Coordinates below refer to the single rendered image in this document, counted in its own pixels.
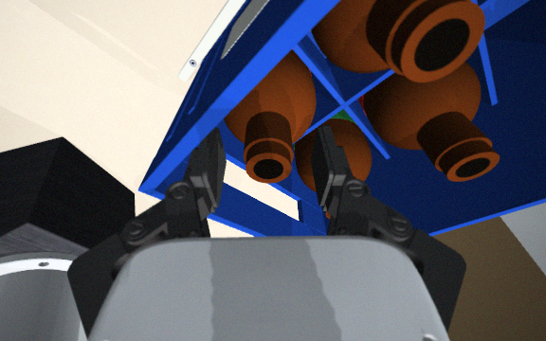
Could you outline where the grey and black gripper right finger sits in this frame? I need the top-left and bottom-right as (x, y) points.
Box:
(311, 125), (466, 333)

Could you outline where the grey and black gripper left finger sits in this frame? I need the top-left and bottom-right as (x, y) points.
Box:
(67, 127), (227, 339)

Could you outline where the dark blue crate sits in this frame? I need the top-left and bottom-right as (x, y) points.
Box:
(171, 0), (546, 236)

